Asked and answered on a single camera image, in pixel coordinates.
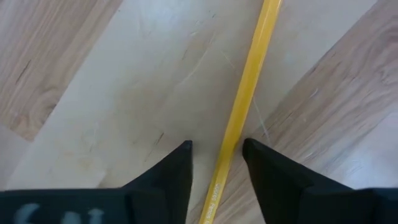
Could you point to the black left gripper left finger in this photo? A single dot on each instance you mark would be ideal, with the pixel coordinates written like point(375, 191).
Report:
point(161, 193)

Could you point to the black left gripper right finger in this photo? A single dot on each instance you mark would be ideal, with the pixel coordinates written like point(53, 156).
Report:
point(295, 199)

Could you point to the yellow pencil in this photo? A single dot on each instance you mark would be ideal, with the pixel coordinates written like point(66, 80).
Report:
point(245, 90)

